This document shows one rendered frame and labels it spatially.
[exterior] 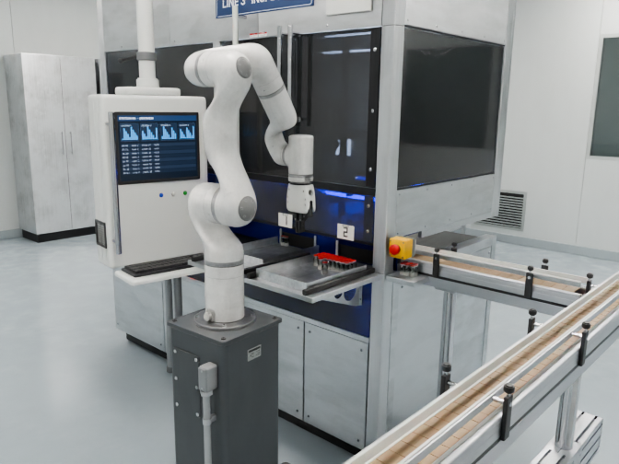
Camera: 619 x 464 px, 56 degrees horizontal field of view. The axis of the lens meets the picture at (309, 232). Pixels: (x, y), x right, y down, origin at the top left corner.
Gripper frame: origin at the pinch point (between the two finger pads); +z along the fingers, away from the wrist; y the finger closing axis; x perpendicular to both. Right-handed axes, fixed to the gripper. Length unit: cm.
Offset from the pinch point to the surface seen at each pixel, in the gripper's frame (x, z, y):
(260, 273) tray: 2.3, 20.4, 17.9
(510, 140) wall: -495, -6, 138
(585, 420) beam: -39, 55, -89
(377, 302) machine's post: -34.7, 34.1, -9.7
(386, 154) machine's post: -34.7, -24.1, -11.1
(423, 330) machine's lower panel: -67, 54, -12
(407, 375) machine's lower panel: -56, 72, -12
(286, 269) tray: -13.5, 22.1, 19.4
